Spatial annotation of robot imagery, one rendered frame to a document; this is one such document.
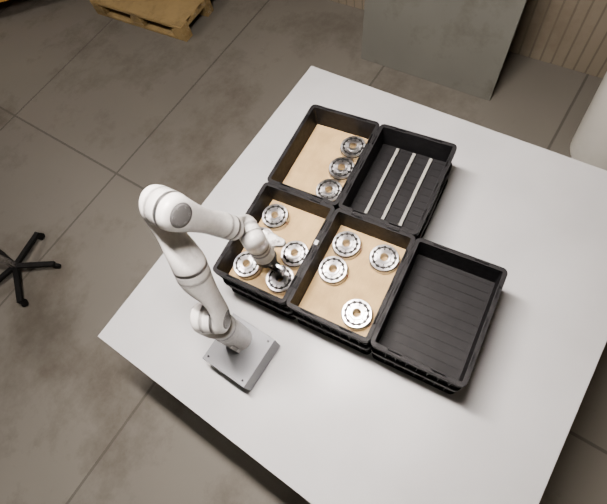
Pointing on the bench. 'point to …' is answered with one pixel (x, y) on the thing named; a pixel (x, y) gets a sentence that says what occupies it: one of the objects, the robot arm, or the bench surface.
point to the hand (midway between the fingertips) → (273, 268)
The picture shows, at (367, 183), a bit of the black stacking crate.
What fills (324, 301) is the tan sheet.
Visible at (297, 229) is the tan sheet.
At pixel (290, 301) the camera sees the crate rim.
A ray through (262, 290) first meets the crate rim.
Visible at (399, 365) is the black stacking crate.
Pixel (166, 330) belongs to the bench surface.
